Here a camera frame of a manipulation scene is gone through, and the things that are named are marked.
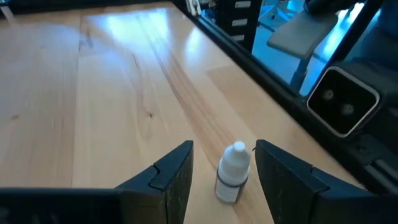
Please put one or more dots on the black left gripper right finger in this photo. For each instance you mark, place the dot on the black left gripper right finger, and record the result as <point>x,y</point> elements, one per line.
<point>311,205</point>

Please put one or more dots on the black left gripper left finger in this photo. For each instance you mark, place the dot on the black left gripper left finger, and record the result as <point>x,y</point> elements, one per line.
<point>93,207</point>

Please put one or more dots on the small black white-label dropper bottle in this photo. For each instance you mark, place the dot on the small black white-label dropper bottle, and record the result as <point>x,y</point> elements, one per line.
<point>231,174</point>

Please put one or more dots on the grey chair armrest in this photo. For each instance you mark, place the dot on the grey chair armrest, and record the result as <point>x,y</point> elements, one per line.
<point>298,37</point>

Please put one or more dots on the black drawer cabinet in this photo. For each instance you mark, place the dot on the black drawer cabinet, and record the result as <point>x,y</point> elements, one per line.
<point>224,34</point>

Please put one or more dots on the black depth camera silver rim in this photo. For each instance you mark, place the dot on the black depth camera silver rim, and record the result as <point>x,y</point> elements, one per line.
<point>342,101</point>

